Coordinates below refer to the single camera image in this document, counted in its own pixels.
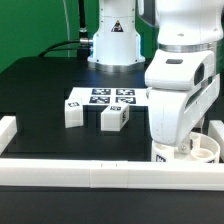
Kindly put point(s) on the white marker sheet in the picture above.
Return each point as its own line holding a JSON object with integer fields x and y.
{"x": 106, "y": 96}

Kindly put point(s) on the white front barrier wall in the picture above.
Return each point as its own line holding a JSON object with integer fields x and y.
{"x": 109, "y": 174}

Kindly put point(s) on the white left barrier wall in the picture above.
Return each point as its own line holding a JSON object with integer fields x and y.
{"x": 8, "y": 129}

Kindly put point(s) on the white round stool seat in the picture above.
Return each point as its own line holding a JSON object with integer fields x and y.
{"x": 196, "y": 148}

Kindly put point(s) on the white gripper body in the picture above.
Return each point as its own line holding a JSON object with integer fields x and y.
{"x": 173, "y": 114}

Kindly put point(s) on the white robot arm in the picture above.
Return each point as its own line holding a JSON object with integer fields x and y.
{"x": 183, "y": 77}

